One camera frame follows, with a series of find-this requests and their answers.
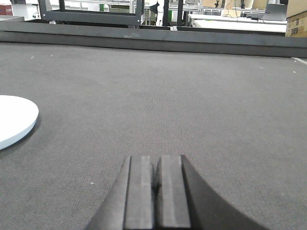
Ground white background tables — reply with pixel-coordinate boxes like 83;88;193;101
189;14;287;33

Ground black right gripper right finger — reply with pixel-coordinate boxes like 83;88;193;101
155;155;265;230

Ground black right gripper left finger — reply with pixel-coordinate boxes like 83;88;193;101
85;156;154;230

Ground black metal frame rack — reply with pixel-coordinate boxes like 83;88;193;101
38;0;144;26

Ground cardboard box stack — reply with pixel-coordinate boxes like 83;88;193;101
285;0;307;38

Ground white round disc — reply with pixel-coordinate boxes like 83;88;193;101
0;95;39;150

